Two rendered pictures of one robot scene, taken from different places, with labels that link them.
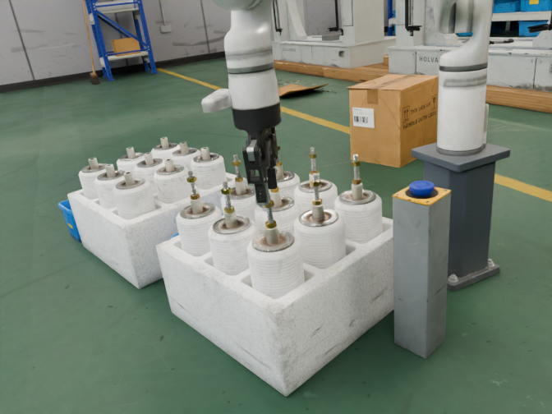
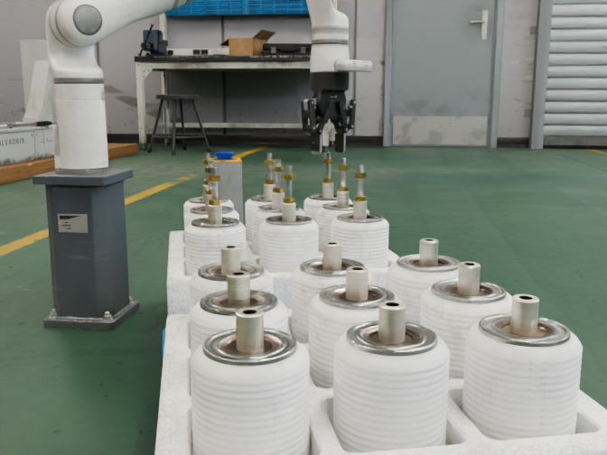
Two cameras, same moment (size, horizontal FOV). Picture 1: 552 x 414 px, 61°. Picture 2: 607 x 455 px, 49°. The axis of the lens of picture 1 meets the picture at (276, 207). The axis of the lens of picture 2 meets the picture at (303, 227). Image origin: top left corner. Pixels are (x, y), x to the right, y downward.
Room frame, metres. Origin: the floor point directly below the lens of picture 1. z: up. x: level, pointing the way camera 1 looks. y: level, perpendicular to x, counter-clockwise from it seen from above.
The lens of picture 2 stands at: (1.90, 0.62, 0.45)
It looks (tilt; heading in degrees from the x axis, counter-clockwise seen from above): 11 degrees down; 210
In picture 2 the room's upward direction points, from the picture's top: straight up
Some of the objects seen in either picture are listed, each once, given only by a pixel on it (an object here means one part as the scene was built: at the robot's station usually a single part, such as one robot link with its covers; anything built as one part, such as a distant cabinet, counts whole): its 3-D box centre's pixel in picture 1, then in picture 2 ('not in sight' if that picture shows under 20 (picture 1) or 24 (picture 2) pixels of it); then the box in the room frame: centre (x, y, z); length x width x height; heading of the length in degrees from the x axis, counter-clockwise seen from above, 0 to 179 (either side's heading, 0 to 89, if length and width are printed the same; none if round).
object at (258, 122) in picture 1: (259, 129); (329, 94); (0.72, 0.01, 0.45); 0.08 x 0.08 x 0.09
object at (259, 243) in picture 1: (273, 241); (328, 197); (0.73, 0.01, 0.25); 0.08 x 0.08 x 0.01
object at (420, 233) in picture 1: (420, 273); (225, 231); (0.72, -0.25, 0.16); 0.07 x 0.07 x 0.31; 40
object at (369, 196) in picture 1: (357, 197); (208, 200); (0.88, -0.17, 0.25); 0.08 x 0.08 x 0.01
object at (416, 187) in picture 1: (421, 190); (224, 156); (0.72, -0.25, 0.32); 0.04 x 0.04 x 0.02
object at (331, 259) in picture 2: (169, 165); (331, 256); (1.22, 0.27, 0.26); 0.02 x 0.02 x 0.03
